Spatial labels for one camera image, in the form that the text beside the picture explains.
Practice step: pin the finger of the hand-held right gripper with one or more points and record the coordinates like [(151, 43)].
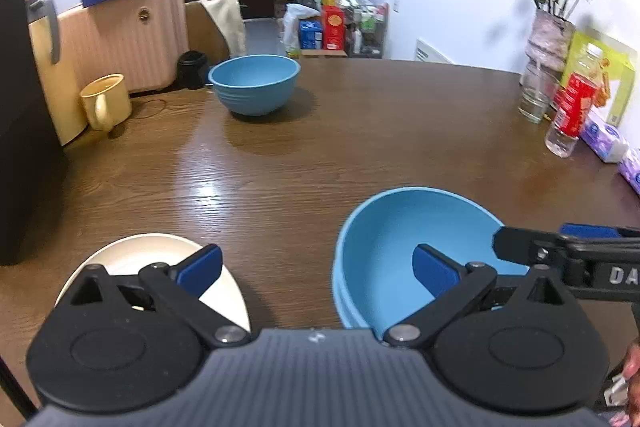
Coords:
[(590, 231), (520, 244)]

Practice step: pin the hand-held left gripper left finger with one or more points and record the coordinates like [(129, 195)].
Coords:
[(200, 271)]

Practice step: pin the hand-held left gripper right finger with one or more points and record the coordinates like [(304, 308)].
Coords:
[(435, 271)]

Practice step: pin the cream plate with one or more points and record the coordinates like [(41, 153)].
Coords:
[(150, 249)]

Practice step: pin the person's right hand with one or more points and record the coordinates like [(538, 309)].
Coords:
[(633, 367)]

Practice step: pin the purple tissue pack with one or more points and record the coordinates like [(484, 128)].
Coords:
[(631, 172), (605, 137)]

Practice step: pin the plastic bottle red label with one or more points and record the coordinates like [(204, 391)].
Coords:
[(572, 107)]

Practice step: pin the clear drinking glass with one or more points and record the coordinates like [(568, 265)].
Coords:
[(535, 97)]

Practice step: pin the yellow green carton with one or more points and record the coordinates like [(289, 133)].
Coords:
[(617, 82)]

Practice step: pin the yellow mug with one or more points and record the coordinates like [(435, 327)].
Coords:
[(107, 102)]

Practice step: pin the mottled glass vase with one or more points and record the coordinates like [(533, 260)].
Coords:
[(550, 39)]

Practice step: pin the black cup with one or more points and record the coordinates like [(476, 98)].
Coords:
[(193, 69)]

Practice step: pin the black paper bag orange tag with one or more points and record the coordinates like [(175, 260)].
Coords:
[(25, 132)]

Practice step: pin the brown box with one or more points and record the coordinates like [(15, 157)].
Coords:
[(200, 32)]

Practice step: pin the pink suitcase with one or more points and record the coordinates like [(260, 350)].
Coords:
[(125, 42)]

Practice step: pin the storage cart with bottles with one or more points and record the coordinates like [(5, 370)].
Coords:
[(369, 27)]

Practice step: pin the beige cloth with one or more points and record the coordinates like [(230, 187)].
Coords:
[(220, 17)]

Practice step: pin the blue box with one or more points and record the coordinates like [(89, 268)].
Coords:
[(310, 34)]

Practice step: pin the red box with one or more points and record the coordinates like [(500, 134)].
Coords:
[(333, 27)]

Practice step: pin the white plastic bag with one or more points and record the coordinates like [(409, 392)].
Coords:
[(295, 22)]

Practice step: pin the white wall heater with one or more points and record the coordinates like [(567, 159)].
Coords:
[(432, 52)]

